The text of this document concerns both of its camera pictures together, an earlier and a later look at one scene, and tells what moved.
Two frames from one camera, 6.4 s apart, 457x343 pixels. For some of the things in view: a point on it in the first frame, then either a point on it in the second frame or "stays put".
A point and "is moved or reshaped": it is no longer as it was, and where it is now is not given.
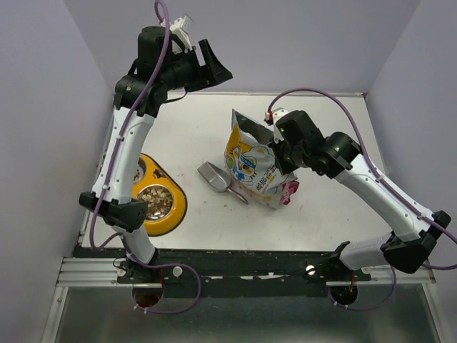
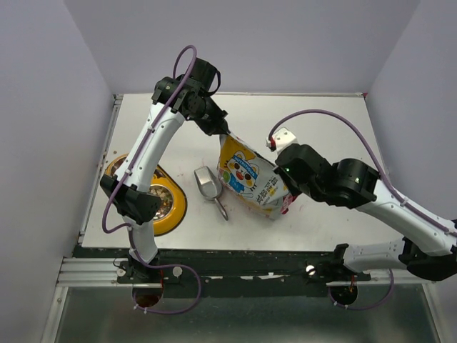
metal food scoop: x=218 y=179 → x=210 y=185
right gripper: x=276 y=145 → x=284 y=176
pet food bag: x=250 y=163 is moved or reshaped
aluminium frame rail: x=95 y=271 stays put
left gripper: x=211 y=73 → x=216 y=123
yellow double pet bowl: x=166 y=201 stays put
